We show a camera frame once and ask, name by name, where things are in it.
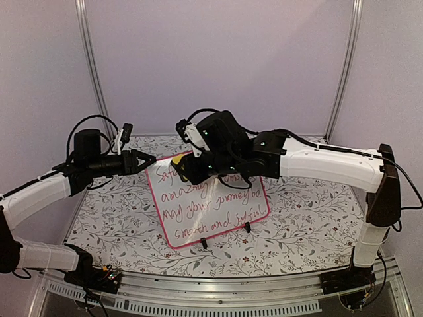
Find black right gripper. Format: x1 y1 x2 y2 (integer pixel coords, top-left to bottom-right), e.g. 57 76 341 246
175 151 239 186

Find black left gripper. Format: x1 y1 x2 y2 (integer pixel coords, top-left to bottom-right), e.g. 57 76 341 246
88 149 156 178

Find yellow whiteboard eraser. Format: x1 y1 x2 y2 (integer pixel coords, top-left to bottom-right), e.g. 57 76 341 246
171 154 188 182

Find pink framed whiteboard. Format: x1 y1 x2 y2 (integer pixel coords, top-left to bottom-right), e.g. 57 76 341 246
145 157 270 249

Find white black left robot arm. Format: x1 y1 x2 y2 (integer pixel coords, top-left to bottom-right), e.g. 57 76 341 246
1 116 157 287

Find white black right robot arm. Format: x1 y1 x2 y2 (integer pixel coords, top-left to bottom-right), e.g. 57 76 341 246
173 108 410 288

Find black left stand foot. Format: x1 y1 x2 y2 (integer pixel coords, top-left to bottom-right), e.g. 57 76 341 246
200 238 208 249

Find black stand foot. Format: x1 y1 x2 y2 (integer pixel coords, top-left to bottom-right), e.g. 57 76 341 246
200 238 208 249
244 222 251 233

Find black right stand foot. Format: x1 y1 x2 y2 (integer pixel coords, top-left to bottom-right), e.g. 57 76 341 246
244 222 251 233

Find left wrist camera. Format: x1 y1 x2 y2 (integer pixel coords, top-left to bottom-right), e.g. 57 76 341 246
113 123 133 155

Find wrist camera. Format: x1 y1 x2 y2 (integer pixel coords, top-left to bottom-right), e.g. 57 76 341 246
176 119 209 157
113 123 133 155

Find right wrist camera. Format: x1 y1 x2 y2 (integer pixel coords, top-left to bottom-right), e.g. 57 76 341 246
176 119 209 157

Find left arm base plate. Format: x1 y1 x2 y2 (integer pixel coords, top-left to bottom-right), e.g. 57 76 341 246
64 267 122 294

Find aluminium front rail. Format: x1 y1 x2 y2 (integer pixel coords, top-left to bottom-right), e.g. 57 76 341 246
29 256 416 316

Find left aluminium frame post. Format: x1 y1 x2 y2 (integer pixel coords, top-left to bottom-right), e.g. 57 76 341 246
74 0 115 138

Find aluminium frame post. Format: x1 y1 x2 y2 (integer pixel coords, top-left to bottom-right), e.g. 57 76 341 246
74 0 115 138
325 0 363 142

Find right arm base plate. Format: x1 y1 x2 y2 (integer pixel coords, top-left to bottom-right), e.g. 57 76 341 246
319 266 376 295

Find right aluminium frame post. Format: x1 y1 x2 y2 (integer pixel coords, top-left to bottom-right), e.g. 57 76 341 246
325 0 363 142

